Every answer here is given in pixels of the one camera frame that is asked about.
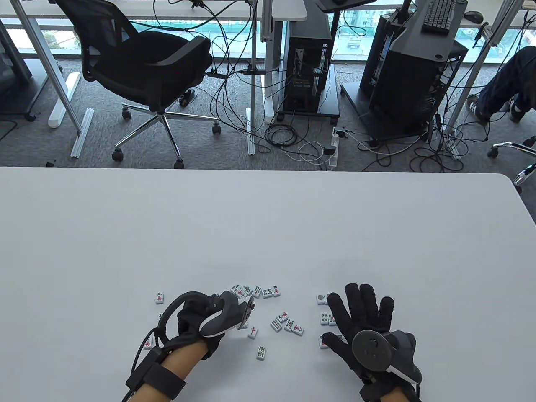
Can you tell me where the person's left hand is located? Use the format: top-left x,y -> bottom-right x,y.
160,295 -> 227,361

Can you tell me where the person's right hand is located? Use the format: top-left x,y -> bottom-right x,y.
321,283 -> 421,400

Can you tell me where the pile of mahjong tiles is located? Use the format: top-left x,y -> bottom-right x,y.
229,283 -> 305,361

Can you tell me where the person's right forearm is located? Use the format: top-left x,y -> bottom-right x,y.
379,387 -> 413,402

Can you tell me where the grey hand tracking controller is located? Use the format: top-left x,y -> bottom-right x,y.
352,330 -> 423,385
158,290 -> 255,339

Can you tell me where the white power strip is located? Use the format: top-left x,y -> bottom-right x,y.
329,127 -> 342,169

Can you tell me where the black wheeled computer cart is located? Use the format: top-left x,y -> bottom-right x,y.
275,63 -> 340,125
340,82 -> 445,148

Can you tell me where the black mesh office chair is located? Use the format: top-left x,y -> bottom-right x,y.
54,0 -> 222,169
487,135 -> 536,194

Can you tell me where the black computer tower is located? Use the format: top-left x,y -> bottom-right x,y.
360,13 -> 469,139
283,36 -> 331,113

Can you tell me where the black white striped sneaker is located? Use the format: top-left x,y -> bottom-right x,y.
509,100 -> 527,124
466,94 -> 490,125

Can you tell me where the black monitor stand with tray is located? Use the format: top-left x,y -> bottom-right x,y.
289,0 -> 377,40
392,0 -> 469,63

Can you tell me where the black keyboard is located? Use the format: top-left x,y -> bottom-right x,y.
421,0 -> 458,34

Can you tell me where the white standing desk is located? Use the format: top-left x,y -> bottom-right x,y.
0,0 -> 308,128

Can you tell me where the dark grey equipment cart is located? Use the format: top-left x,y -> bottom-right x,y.
0,19 -> 51,123

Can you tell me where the black strapped forearm box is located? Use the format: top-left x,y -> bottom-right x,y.
126,347 -> 187,402

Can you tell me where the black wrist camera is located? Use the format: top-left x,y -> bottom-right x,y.
359,379 -> 392,402

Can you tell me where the tangle of black cables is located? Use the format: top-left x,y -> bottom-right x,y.
356,96 -> 490,173
153,0 -> 335,170

